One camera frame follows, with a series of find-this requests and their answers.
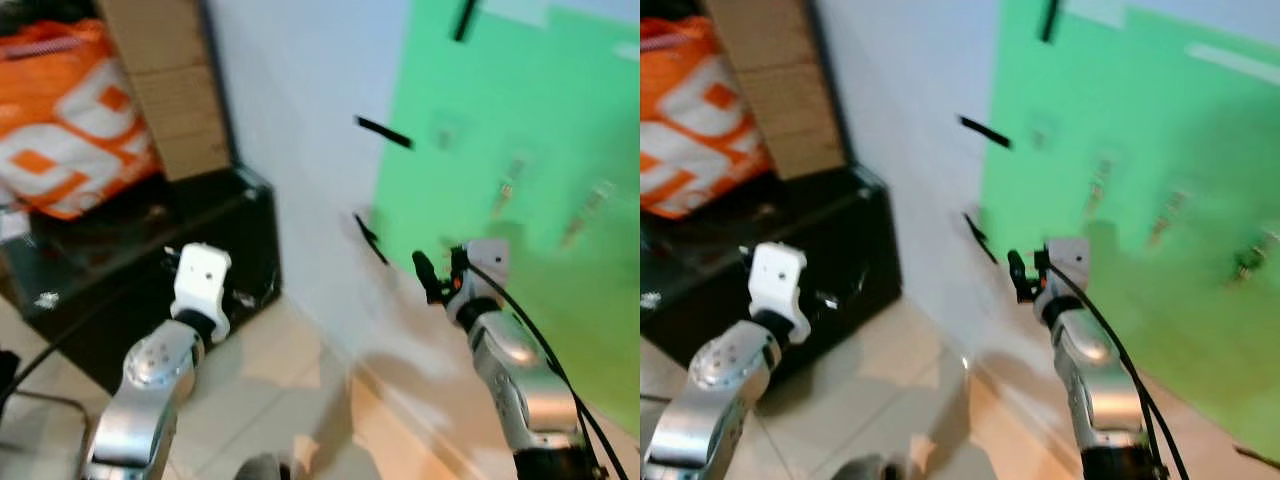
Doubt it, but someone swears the green wall sheet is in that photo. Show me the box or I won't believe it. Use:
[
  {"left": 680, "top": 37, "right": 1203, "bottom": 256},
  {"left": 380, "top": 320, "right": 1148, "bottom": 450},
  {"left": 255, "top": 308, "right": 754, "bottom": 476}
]
[
  {"left": 372, "top": 0, "right": 641, "bottom": 437},
  {"left": 980, "top": 0, "right": 1280, "bottom": 461}
]

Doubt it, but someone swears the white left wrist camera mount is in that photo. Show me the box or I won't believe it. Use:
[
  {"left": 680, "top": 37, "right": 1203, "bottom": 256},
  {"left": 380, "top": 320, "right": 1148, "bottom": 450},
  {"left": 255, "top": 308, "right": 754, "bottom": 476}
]
[
  {"left": 748, "top": 242, "right": 812, "bottom": 344},
  {"left": 170, "top": 243, "right": 234, "bottom": 342}
]

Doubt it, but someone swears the small wall hook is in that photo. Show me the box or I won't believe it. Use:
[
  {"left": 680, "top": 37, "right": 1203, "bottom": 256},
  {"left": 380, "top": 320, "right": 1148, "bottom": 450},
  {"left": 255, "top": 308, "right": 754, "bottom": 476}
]
[
  {"left": 490, "top": 155, "right": 532, "bottom": 217},
  {"left": 1085, "top": 155, "right": 1122, "bottom": 217}
]

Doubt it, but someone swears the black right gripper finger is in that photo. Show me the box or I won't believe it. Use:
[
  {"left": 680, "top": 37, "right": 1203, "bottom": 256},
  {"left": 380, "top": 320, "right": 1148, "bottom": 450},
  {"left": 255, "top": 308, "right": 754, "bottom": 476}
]
[
  {"left": 1007, "top": 250, "right": 1032, "bottom": 304},
  {"left": 412, "top": 250, "right": 439, "bottom": 304}
]

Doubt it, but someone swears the grey robot foot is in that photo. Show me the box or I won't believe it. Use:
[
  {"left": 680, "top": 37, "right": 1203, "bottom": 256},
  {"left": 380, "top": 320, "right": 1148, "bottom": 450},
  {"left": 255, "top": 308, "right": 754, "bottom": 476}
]
[
  {"left": 840, "top": 453, "right": 907, "bottom": 480},
  {"left": 232, "top": 452, "right": 297, "bottom": 480}
]

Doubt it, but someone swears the glossy black cabinet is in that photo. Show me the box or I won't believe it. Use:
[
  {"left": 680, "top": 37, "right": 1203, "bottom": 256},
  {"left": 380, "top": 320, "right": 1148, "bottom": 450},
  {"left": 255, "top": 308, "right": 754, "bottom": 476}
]
[
  {"left": 0, "top": 165, "right": 283, "bottom": 394},
  {"left": 640, "top": 163, "right": 903, "bottom": 377}
]

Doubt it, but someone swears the brown cardboard box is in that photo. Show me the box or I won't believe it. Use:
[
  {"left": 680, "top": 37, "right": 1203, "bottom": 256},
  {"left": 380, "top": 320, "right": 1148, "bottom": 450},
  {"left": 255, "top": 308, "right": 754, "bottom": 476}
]
[
  {"left": 705, "top": 0, "right": 854, "bottom": 182},
  {"left": 97, "top": 0, "right": 237, "bottom": 183}
]

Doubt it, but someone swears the orange and white bag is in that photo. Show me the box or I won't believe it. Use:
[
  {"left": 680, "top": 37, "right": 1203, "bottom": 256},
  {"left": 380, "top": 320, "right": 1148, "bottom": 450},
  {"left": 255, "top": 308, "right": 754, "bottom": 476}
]
[
  {"left": 0, "top": 18, "right": 162, "bottom": 222},
  {"left": 640, "top": 15, "right": 772, "bottom": 221}
]

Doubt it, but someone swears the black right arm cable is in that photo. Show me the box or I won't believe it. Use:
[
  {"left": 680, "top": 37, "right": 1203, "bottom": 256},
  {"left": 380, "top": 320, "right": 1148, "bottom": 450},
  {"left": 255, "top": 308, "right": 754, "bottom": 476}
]
[
  {"left": 1048, "top": 262, "right": 1191, "bottom": 480},
  {"left": 462, "top": 258, "right": 629, "bottom": 480}
]

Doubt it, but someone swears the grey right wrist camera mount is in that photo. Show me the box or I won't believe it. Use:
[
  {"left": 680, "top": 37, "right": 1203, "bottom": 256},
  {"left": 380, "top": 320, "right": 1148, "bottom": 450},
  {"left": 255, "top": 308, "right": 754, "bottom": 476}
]
[
  {"left": 1045, "top": 237, "right": 1092, "bottom": 297},
  {"left": 462, "top": 238, "right": 511, "bottom": 301}
]

